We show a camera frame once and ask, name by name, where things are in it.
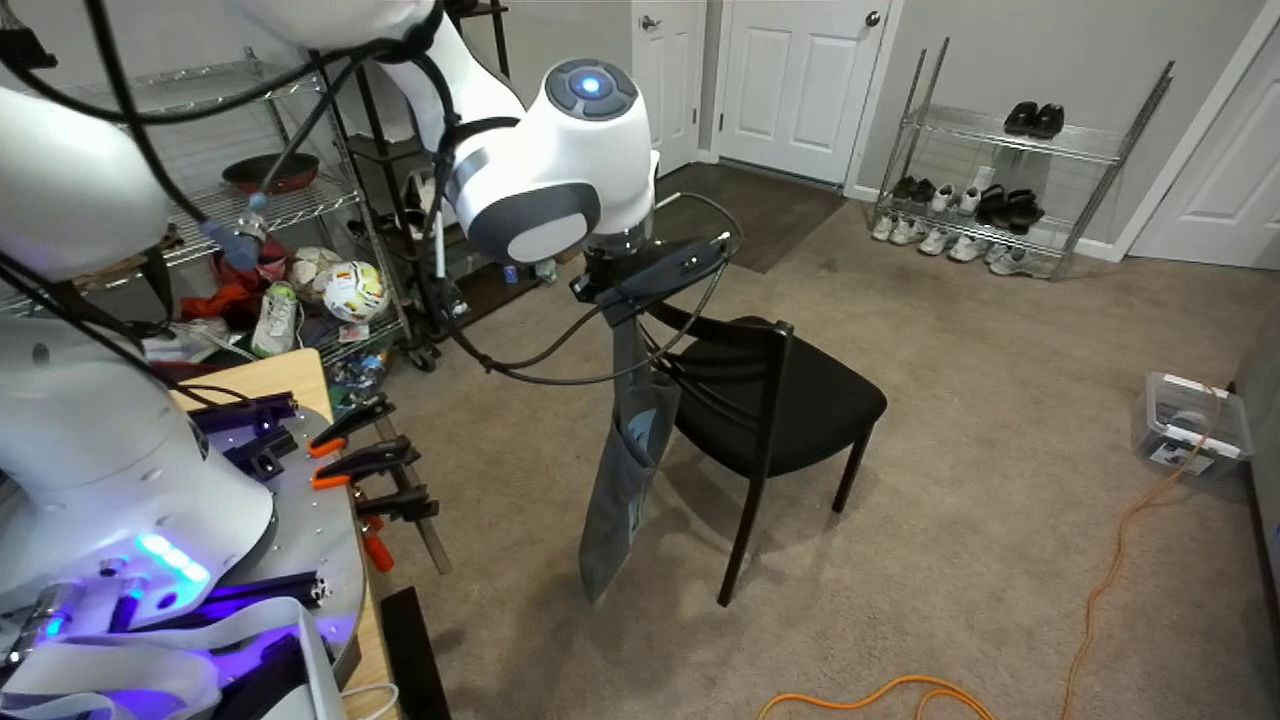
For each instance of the grey fabric bag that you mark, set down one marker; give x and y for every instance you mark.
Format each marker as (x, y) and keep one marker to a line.
(636, 432)

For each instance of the black shoes top shelf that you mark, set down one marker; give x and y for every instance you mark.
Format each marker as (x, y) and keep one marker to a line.
(1041, 120)

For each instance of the chrome wire shelf left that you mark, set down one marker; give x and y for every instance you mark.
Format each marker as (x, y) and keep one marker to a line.
(172, 175)

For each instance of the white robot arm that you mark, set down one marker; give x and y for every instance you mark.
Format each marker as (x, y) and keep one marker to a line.
(101, 450)

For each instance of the soccer ball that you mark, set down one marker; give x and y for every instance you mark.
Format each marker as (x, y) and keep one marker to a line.
(353, 291)

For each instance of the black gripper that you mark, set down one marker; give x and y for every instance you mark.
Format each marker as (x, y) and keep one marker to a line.
(622, 286)

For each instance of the white closet door right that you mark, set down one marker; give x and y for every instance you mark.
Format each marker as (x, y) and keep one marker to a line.
(1220, 204)

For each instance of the dark door mat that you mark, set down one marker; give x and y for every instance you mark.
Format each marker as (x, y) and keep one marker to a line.
(761, 212)

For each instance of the black bar clamp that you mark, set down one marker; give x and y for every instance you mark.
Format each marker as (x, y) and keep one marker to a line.
(373, 466)

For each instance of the red bag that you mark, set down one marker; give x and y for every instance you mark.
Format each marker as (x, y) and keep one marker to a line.
(239, 291)

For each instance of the chrome wire shoe rack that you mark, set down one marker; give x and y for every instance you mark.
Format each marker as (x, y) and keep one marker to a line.
(958, 185)

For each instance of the red round pan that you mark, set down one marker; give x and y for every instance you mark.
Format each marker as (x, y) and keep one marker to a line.
(271, 175)

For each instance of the black wooden chair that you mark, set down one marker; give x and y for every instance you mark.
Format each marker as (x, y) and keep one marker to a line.
(761, 403)

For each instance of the white panel door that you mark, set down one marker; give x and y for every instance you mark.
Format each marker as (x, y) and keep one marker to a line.
(795, 82)

